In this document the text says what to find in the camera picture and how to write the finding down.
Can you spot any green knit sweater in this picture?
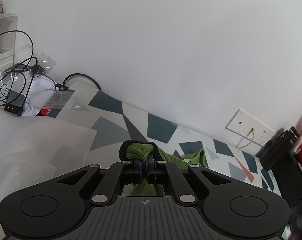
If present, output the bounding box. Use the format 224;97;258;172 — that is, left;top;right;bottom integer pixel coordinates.
119;140;208;197

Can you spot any geometric patterned table cloth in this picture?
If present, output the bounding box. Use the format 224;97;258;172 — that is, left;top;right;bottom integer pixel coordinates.
40;82;280;194

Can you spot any black bag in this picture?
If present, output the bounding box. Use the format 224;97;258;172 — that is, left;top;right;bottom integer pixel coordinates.
256;126;300;171

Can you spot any black usb charger hub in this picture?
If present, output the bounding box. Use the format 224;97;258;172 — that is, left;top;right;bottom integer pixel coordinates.
4;90;25;116

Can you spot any clear acrylic organizer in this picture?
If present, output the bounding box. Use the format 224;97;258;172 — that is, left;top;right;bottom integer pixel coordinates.
0;13;18;73

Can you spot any white wall socket plate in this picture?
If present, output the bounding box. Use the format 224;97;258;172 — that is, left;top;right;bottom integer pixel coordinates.
226;109;275;146

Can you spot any white plugged cable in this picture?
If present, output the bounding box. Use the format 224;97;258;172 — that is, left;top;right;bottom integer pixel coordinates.
238;127;255;151

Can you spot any black cable loop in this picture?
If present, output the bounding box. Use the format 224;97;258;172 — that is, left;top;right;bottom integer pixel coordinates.
54;73;102;92

